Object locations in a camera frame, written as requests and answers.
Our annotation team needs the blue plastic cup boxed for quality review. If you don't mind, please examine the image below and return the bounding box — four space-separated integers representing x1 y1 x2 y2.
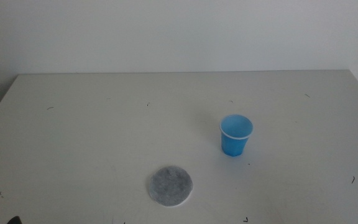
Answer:
219 114 255 157

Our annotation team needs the grey round felt cup mat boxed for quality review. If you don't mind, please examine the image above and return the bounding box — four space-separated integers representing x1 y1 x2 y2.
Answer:
149 165 194 208

